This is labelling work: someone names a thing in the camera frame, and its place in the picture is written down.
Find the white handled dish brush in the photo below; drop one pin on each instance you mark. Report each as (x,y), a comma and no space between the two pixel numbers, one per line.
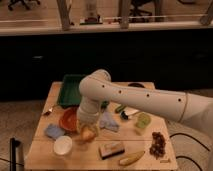
(128,113)

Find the bunch of dark grapes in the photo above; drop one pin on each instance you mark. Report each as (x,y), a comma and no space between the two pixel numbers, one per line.
(157,148)

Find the black stand post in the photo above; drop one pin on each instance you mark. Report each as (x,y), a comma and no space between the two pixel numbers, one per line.
(14,145)

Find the yellow banana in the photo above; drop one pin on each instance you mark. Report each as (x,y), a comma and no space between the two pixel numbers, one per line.
(131,158)

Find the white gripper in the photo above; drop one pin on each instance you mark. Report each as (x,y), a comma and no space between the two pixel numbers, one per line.
(92,127)

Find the light green cup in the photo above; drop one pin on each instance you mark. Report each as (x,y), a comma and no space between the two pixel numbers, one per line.
(143,120)

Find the orange plastic bowl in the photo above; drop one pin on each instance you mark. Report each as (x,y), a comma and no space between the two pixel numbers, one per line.
(68,120)

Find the green plastic tray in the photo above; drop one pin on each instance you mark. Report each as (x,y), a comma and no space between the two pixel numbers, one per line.
(69,94)

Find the dark red bowl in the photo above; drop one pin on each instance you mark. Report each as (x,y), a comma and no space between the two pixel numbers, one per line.
(135,84)

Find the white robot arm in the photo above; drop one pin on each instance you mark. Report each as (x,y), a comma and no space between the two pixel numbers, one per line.
(176,106)

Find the blue sponge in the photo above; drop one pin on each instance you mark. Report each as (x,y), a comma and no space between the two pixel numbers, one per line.
(54,131)

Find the green cucumber toy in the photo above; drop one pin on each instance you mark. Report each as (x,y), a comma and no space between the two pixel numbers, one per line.
(120,108)

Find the light blue cloth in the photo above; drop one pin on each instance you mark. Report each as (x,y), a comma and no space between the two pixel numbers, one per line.
(106,121)

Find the wooden block eraser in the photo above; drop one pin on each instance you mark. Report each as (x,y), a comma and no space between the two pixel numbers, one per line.
(111,149)

